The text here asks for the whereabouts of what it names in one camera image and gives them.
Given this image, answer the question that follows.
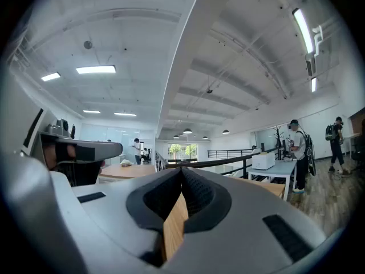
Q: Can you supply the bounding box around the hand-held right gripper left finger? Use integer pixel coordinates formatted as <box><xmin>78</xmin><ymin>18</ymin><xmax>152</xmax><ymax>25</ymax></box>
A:
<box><xmin>50</xmin><ymin>166</ymin><xmax>189</xmax><ymax>269</ymax></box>

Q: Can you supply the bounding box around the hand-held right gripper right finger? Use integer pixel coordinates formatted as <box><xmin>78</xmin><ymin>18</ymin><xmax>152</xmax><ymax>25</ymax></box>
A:
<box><xmin>161</xmin><ymin>166</ymin><xmax>327</xmax><ymax>274</ymax></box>

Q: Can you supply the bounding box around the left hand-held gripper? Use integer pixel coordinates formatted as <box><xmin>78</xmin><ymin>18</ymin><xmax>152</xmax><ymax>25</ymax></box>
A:
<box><xmin>5</xmin><ymin>90</ymin><xmax>124</xmax><ymax>187</ymax></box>

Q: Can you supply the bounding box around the person's left hand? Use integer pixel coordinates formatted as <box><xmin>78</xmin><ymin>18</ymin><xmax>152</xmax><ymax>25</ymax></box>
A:
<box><xmin>42</xmin><ymin>143</ymin><xmax>78</xmax><ymax>171</ymax></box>

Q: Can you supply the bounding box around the round wooden table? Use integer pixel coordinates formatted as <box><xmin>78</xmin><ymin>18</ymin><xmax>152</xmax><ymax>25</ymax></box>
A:
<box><xmin>98</xmin><ymin>163</ymin><xmax>157</xmax><ymax>181</ymax></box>

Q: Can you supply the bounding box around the white table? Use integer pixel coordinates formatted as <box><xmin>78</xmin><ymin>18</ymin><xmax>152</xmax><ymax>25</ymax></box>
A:
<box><xmin>247</xmin><ymin>159</ymin><xmax>298</xmax><ymax>202</ymax></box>

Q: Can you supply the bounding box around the white box appliance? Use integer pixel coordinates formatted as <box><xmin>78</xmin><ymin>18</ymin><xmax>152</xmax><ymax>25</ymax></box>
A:
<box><xmin>252</xmin><ymin>151</ymin><xmax>276</xmax><ymax>171</ymax></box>

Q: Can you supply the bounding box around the black metal railing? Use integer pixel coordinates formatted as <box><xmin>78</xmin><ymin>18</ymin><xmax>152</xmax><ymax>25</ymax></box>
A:
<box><xmin>155</xmin><ymin>147</ymin><xmax>286</xmax><ymax>180</ymax></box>

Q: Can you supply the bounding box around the glass window with greenery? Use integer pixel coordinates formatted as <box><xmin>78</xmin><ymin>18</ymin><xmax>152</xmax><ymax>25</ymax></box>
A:
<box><xmin>167</xmin><ymin>143</ymin><xmax>198</xmax><ymax>163</ymax></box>

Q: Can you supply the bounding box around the black coat rack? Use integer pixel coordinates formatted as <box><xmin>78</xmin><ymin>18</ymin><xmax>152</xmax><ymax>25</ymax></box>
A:
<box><xmin>272</xmin><ymin>126</ymin><xmax>283</xmax><ymax>161</ymax></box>

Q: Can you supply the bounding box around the white ceiling pipe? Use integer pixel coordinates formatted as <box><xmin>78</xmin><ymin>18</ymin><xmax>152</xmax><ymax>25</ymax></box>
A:
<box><xmin>311</xmin><ymin>24</ymin><xmax>324</xmax><ymax>57</ymax></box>

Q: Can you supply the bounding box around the wall air conditioner unit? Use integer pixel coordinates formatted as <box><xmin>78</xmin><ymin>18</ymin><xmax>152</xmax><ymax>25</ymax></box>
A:
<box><xmin>305</xmin><ymin>53</ymin><xmax>317</xmax><ymax>77</ymax></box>

